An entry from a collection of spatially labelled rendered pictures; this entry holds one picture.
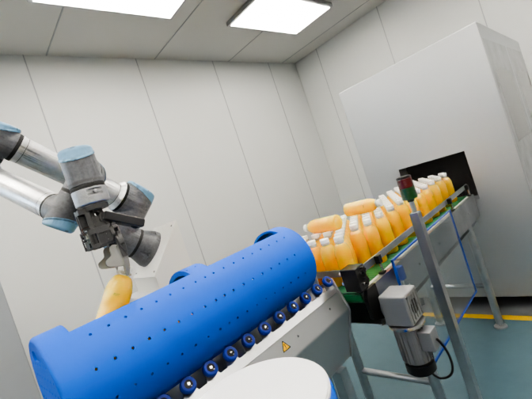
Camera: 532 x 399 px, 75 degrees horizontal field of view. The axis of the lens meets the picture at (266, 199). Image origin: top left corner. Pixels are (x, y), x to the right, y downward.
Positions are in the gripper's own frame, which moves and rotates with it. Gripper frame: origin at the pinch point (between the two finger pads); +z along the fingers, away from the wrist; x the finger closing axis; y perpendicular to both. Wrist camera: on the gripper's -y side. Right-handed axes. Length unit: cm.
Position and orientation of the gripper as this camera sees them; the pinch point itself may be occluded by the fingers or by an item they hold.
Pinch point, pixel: (125, 270)
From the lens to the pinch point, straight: 107.0
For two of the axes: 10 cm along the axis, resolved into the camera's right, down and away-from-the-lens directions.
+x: 6.6, -2.2, -7.2
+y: -6.7, 2.5, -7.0
